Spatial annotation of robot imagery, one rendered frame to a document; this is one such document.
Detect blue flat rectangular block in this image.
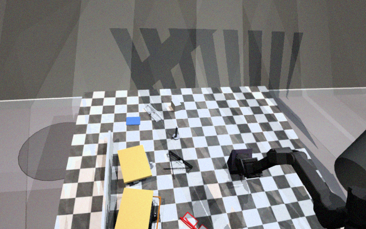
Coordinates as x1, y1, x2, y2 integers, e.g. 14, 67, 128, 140
126, 117, 140, 125

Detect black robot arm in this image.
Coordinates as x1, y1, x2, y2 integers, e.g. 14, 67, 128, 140
235, 147, 366, 229

